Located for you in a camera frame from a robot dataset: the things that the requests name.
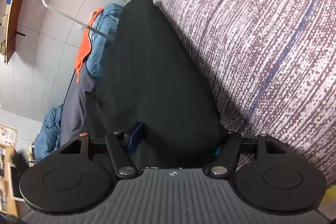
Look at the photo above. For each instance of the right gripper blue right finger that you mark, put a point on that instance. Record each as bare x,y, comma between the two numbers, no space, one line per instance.
218,151

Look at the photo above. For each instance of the orange cloth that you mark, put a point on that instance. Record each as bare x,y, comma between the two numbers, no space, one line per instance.
83,51

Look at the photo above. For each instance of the black jacket with white lettering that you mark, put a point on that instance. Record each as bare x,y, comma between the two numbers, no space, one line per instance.
150,78

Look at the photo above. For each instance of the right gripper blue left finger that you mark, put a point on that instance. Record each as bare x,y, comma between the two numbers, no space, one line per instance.
135,137

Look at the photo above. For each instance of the light blue duvet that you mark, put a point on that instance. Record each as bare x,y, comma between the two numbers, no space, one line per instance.
105,20

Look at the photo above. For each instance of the grey blanket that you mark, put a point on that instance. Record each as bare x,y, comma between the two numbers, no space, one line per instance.
74,112

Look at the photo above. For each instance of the purple white knitted blanket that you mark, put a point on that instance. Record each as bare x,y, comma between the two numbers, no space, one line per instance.
270,65

